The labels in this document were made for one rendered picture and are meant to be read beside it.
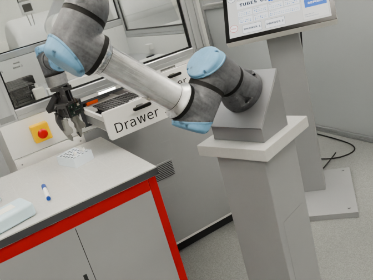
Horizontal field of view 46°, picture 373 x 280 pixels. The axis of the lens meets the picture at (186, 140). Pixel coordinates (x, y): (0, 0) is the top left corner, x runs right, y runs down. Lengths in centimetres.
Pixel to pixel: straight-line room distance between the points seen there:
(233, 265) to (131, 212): 84
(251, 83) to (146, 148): 82
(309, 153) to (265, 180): 102
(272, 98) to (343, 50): 167
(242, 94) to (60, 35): 59
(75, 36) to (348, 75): 225
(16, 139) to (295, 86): 136
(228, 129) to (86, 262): 63
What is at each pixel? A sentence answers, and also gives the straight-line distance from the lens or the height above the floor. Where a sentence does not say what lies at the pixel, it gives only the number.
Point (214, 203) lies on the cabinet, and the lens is 236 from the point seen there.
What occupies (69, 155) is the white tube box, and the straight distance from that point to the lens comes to 174.
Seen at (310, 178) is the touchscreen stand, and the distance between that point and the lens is 253.
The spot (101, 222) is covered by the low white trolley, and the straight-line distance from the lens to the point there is 144.
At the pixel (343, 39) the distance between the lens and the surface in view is 304.
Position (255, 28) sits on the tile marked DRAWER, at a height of 100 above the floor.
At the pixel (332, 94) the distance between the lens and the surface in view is 325.
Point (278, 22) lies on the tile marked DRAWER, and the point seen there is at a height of 100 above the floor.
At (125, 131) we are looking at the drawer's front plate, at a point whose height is 83.
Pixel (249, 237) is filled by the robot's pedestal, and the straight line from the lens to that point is 166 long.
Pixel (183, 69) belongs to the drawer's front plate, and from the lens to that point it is 211.
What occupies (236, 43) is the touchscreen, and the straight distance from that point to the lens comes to 220.
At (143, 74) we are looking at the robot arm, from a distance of 121.
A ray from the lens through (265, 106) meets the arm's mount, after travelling 141.
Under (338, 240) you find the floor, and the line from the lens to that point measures 223.
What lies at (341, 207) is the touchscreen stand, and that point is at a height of 3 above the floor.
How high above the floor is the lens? 129
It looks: 19 degrees down
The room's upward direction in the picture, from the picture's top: 16 degrees counter-clockwise
